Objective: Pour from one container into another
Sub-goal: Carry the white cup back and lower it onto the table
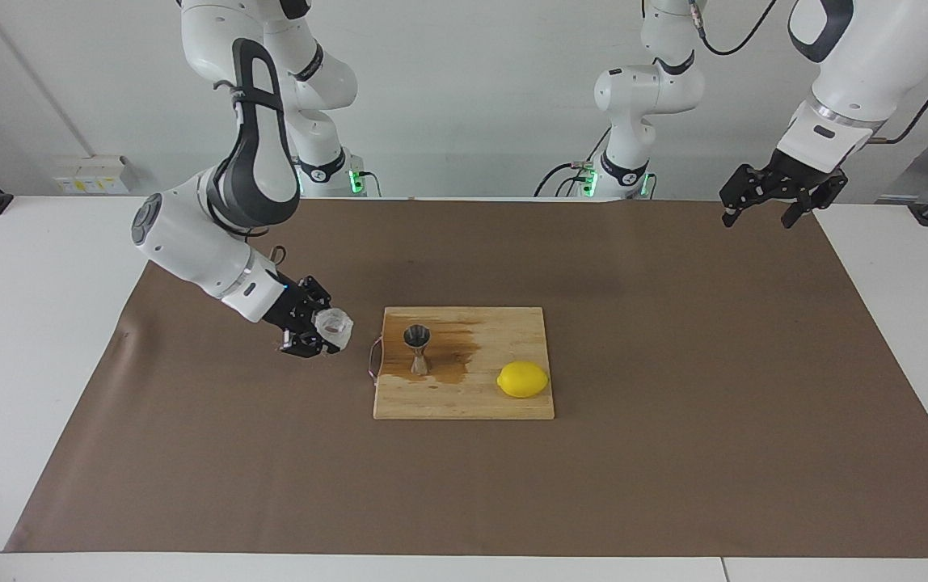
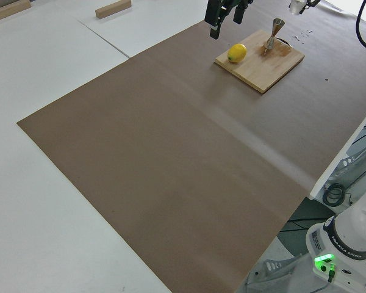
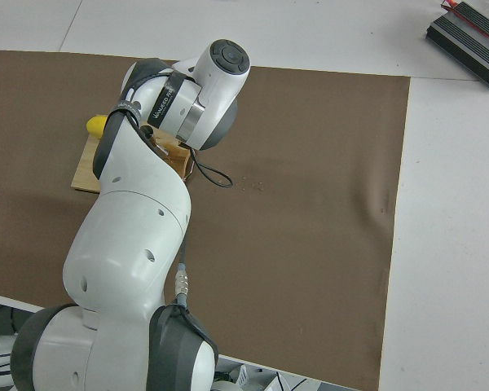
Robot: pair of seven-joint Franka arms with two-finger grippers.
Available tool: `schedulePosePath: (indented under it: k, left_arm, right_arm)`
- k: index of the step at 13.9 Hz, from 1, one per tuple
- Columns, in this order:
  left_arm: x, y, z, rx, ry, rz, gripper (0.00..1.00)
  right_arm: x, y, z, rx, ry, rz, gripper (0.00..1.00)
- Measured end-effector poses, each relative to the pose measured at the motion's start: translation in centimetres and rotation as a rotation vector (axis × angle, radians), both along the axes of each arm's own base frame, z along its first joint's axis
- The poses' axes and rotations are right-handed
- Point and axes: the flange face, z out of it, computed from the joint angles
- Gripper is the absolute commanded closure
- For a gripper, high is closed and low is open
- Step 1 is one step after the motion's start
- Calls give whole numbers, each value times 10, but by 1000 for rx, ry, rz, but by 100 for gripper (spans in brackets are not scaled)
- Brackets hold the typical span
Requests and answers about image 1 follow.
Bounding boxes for steel double jigger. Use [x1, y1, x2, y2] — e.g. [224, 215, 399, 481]
[403, 324, 432, 377]

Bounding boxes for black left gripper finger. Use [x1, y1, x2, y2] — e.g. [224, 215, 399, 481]
[782, 173, 850, 230]
[719, 163, 770, 228]

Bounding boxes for brown paper table mat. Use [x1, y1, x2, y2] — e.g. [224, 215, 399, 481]
[5, 196, 928, 559]

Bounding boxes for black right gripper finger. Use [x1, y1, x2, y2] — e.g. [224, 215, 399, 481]
[278, 322, 344, 360]
[296, 275, 335, 314]

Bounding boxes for wooden cutting board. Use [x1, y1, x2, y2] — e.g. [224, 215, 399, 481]
[367, 306, 555, 421]

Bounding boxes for clear plastic cup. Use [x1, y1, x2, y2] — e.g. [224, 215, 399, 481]
[312, 307, 355, 350]

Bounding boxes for black right base cables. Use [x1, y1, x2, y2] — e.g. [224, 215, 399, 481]
[351, 158, 384, 197]

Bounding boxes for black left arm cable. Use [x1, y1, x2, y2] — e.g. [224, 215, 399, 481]
[686, 0, 928, 148]

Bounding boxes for white wall socket box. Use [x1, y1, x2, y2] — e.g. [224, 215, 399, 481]
[52, 156, 135, 196]

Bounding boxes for yellow lemon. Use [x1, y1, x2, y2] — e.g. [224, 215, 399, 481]
[496, 361, 551, 399]

